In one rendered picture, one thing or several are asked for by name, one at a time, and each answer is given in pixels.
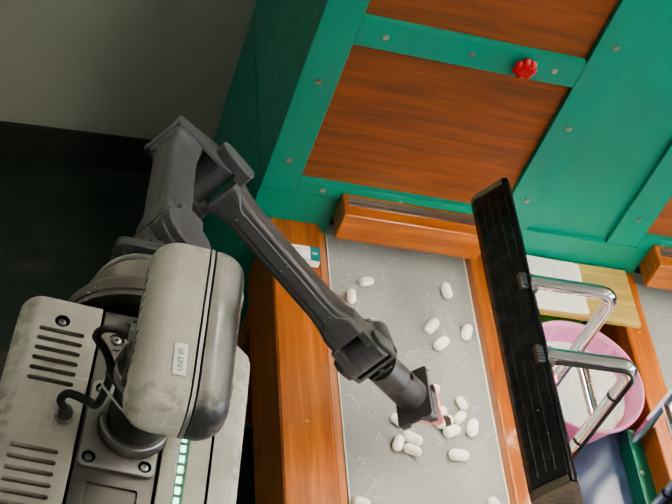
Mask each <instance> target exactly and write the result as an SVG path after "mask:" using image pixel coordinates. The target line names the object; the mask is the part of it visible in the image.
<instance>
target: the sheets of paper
mask: <svg viewBox="0 0 672 504"><path fill-rule="evenodd" d="M527 260H528V264H529V268H530V273H531V274H535V275H540V276H546V277H553V278H559V279H566V280H572V281H579V282H582V278H581V273H580V269H579V265H577V264H573V262H564V261H556V260H551V259H546V258H541V257H536V256H531V255H527ZM536 299H537V303H538V307H539V308H540V309H547V310H555V311H563V312H570V313H578V314H585V315H586V314H589V313H590V312H589V309H588V306H587V301H586V297H581V296H575V295H568V294H561V293H555V292H548V291H541V290H538V291H537V293H536Z"/></svg>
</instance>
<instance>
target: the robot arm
mask: <svg viewBox="0 0 672 504"><path fill-rule="evenodd" d="M144 151H145V152H146V153H147V154H148V155H149V156H150V158H151V159H152V160H153V163H152V169H151V175H150V181H149V187H148V193H147V199H146V204H145V210H144V215H143V218H142V221H141V222H140V224H139V226H138V228H137V230H136V235H135V236H134V237H133V238H131V237H126V236H122V237H119V238H118V239H117V240H116V244H115V248H113V251H112V253H113V256H112V257H111V260H113V259H115V258H117V257H120V256H123V255H127V254H134V253H144V254H151V255H154V253H155V252H156V251H157V250H158V249H159V248H161V247H163V246H165V245H167V244H170V243H184V244H189V245H193V246H197V247H202V248H206V249H210V251H211V246H210V243H209V241H208V239H207V237H206V236H205V234H204V232H203V231H202V230H203V222H202V221H201V219H202V218H204V217H205V216H206V215H207V214H209V213H211V214H213V215H215V216H216V217H218V218H219V219H220V220H222V221H223V222H224V223H225V224H226V225H228V226H229V227H230V228H231V229H232V230H233V231H234V232H235V233H236V234H237V236H238V237H239V238H240V239H241V240H242V241H243V242H244V244H245V245H246V246H247V247H248V248H249V249H250V250H251V252H252V253H253V254H254V255H255V256H256V257H257V258H258V260H259V261H260V262H261V263H262V264H263V265H264V266H265V267H266V269H267V270H268V271H269V272H270V273H271V274H272V275H273V277H274V278H275V279H276V280H277V281H278V282H279V283H280V285H281V286H282V287H283V288H284V289H285V290H286V291H287V293H288V294H289V295H290V296H291V297H292V298H293V299H294V301H295V302H296V303H297V304H298V305H299V306H300V307H301V309H302V310H303V311H304V312H305V313H306V314H307V315H308V317H309V318H310V319H311V320H312V322H313V323H314V325H315V326H316V328H317V329H318V331H319V333H320V335H321V336H322V338H323V341H324V342H325V344H326V345H327V346H328V347H329V348H330V349H331V350H332V354H331V355H332V357H333V358H334V359H335V360H334V365H335V367H336V369H337V370H338V372H339V373H340V374H341V375H342V376H344V377H345V378H346V379H348V380H349V381H351V380H352V379H353V380H354V381H355V382H357V383H358V384H360V383H361V382H363V381H364V380H366V379H367V378H369V379H370V380H371V381H372V382H373V383H374V384H375V385H376V386H377V387H378V388H379V389H380V390H381V391H383V392H384V393H385V394H386V395H387V396H388V397H389V398H390V399H391V400H392V401H393V402H394V403H395V404H396V410H397V418H398V425H399V427H400V428H401V429H403V430H407V429H409V428H411V427H412V424H414V423H427V424H431V425H436V426H438V425H440V424H443V423H444V420H443V415H442V411H441V406H440V401H439V396H438V391H437V388H436V387H435V386H434V385H433V384H431V385H429V378H428V371H429V370H428V369H427V368H426V367H425V366H422V367H420V368H417V369H415V370H413V371H410V370H409V369H408V368H407V367H406V366H405V365H404V364H403V363H402V362H401V361H400V360H399V359H398V358H397V349H396V346H395V344H394V342H393V339H392V337H391V334H390V332H389V330H388V327H387V325H386V324H385V323H383V322H381V321H372V320H371V319H369V318H368V319H365V318H364V319H363V318H362V317H361V316H360V315H359V314H358V313H357V311H356V310H355V309H354V308H351V307H350V306H349V305H347V304H346V303H345V302H343V301H342V300H341V299H340V298H339V297H338V296H337V295H336V294H335V293H334V292H333V291H332V290H331V289H330V288H329V287H328V286H327V285H326V283H325V282H324V281H323V280H322V279H321V278H320V276H319V275H318V274H317V273H316V272H315V271H314V270H313V268H312V267H311V266H310V265H309V264H308V263H307V261H306V260H305V259H304V258H303V257H302V256H301V255H300V253H299V252H298V251H297V250H296V249H295V248H294V246H293V245H292V244H291V243H290V242H289V241H288V240H287V238H286V237H285V236H284V235H283V234H282V233H281V231H280V230H279V229H278V228H277V227H276V226H275V225H274V223H273V222H272V221H271V220H270V219H269V218H268V216H267V215H266V214H265V213H264V212H263V211H262V210H261V208H260V207H259V206H258V205H257V203H256V202H255V200H254V199H253V197H252V196H251V194H250V193H249V191H248V189H247V187H246V185H245V184H246V183H247V182H249V181H250V180H251V179H252V178H254V171H253V170H252V169H251V168H250V166H249V165H248V164H247V163H246V162H245V161H244V159H243V158H242V157H241V156H240V155H239V154H238V152H237V151H236V150H235V149H234V148H233V147H232V146H231V145H230V144H229V143H227V142H225V143H223V144H222V145H221V146H220V147H219V146H218V145H217V144H216V143H215V142H214V141H212V140H211V139H210V138H209V137H207V136H206V135H205V134H204V133H202V132H201V131H200V130H199V129H197V128H196V127H195V126H194V125H193V124H191V123H190V122H189V121H188V120H186V119H185V118H184V117H183V116H180V117H179V118H177V120H176V121H175V122H174V123H172V124H171V125H170V126H169V127H168V128H166V129H165V131H164V132H163V133H160V134H159V135H158V136H157V137H156V138H154V139H153V140H152V141H151V142H150V143H147V144H146V145H145V147H144ZM233 176H234V177H233ZM231 177H233V180H234V181H232V182H231V183H230V184H229V185H227V186H226V187H225V188H224V189H222V190H221V191H220V192H219V193H217V194H216V195H215V196H214V197H213V198H211V199H210V200H209V199H208V198H207V197H208V196H209V195H210V194H211V193H213V192H214V191H215V190H216V189H218V188H219V187H220V186H221V185H223V184H224V183H225V182H226V181H228V180H229V179H230V178H231Z"/></svg>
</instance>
